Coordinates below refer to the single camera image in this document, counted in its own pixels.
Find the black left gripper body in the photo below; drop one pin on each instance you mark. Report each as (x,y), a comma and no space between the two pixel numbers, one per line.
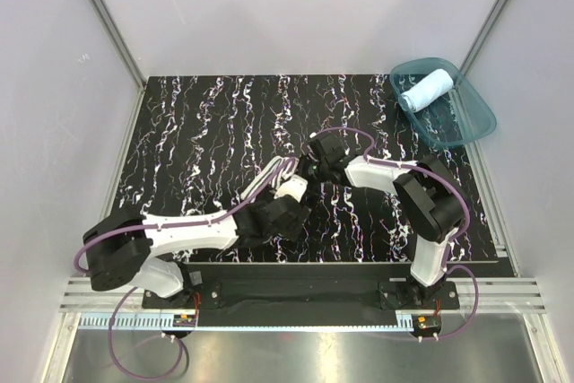
(291,231)

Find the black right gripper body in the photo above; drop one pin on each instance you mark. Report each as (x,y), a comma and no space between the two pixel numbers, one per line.
(315,171)

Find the light blue towel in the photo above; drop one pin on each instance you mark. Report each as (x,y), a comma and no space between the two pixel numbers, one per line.
(426,91)

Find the teal transparent plastic bin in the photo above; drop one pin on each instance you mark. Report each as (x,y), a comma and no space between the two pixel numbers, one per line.
(455,119)

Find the green white striped towel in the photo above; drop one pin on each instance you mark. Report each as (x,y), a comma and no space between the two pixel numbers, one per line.
(273,174)

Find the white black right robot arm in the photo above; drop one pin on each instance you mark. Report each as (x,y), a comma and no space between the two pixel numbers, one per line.
(433,203)

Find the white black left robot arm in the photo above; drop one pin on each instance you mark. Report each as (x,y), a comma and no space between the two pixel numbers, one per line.
(125,247)

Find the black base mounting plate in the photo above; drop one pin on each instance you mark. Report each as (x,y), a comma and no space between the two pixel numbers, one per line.
(381,272)

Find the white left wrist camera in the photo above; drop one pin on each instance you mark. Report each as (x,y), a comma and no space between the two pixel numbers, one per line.
(294,187)

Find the aluminium front rail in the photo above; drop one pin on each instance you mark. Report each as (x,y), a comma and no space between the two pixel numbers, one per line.
(489,294)

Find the white slotted cable duct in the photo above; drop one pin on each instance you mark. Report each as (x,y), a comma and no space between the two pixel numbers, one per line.
(382,322)

